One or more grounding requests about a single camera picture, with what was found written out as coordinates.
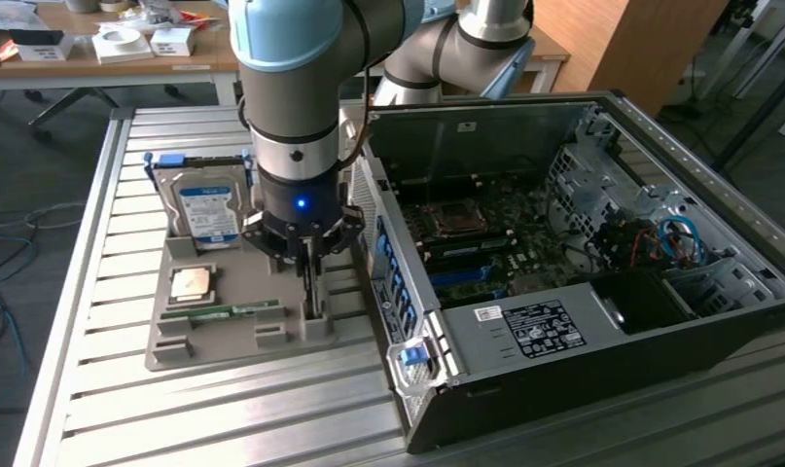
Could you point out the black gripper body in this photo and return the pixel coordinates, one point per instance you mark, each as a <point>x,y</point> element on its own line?
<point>301,194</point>

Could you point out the graphics card with metal bracket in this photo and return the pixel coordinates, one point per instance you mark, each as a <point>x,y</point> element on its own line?
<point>312,297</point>

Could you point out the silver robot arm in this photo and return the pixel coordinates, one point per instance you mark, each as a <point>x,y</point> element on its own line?
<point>288,97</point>

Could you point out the hard disk with blue carrier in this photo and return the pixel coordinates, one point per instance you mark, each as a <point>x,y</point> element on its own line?
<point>200,209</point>

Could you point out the grey parts rack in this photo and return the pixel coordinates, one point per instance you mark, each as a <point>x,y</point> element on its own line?
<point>249,301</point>

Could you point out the copper topped CPU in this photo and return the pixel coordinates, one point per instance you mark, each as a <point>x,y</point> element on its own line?
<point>191,284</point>

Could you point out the green bare RAM stick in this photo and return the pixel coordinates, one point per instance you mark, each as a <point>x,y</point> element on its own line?
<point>216,311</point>

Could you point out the metal CPU socket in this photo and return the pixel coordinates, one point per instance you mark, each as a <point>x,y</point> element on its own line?
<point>457,219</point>

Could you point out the labelled RAM stick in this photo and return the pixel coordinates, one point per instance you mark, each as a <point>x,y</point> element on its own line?
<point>469,247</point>

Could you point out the blue expansion slot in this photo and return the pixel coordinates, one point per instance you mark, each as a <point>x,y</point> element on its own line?
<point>460,278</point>

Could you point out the blue case latch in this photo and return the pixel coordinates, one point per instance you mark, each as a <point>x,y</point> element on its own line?
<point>412,354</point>

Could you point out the green motherboard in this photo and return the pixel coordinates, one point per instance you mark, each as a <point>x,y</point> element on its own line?
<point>528,253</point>

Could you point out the silver power supply unit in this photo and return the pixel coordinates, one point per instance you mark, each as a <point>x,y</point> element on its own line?
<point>483,335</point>

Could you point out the small white labelled box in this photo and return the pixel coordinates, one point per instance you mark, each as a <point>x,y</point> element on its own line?
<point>171,44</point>

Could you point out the clear plastic bag pile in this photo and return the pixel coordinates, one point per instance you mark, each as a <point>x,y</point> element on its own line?
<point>164,14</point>

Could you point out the wooden desk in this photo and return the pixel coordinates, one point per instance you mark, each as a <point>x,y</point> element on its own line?
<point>73,68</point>

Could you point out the beige tape roll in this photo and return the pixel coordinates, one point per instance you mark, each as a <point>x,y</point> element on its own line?
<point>113,5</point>

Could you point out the white box with black lid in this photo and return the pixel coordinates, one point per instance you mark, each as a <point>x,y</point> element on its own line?
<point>41,51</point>

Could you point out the grey cup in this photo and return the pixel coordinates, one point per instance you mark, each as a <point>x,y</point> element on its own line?
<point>81,5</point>

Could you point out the black open PC case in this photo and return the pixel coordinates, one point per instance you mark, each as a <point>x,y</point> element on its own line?
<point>625,389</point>

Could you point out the red packet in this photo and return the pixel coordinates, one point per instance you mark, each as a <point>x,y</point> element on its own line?
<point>5,51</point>

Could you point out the grey metal disk bay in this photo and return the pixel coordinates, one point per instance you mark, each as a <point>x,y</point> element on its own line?
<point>716,287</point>

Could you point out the wooden cabinet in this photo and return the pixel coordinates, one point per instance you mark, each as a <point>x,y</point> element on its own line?
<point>657,48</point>

